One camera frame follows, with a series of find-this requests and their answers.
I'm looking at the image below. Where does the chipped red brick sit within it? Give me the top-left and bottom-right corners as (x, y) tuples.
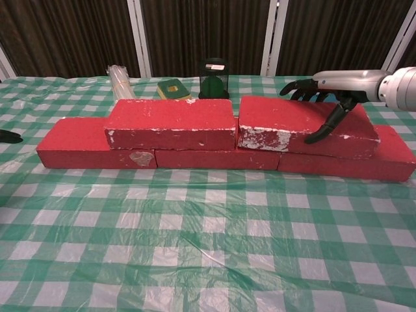
(237, 96), (381, 160)

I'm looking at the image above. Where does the bundle of white plastic tubes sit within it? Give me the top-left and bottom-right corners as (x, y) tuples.
(107, 64), (137, 100)

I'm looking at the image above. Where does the green yellow sponge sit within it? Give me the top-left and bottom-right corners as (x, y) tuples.
(157, 77), (193, 101)

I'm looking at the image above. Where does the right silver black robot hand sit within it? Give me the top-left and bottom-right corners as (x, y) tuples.
(279, 69), (386, 145)

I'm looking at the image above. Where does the dark green cylindrical container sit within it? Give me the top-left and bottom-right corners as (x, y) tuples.
(198, 57), (230, 100)

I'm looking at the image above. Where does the green white checkered tablecloth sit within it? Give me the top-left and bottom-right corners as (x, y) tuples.
(0, 75), (416, 312)

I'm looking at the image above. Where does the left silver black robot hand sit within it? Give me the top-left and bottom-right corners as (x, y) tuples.
(0, 129), (24, 144)

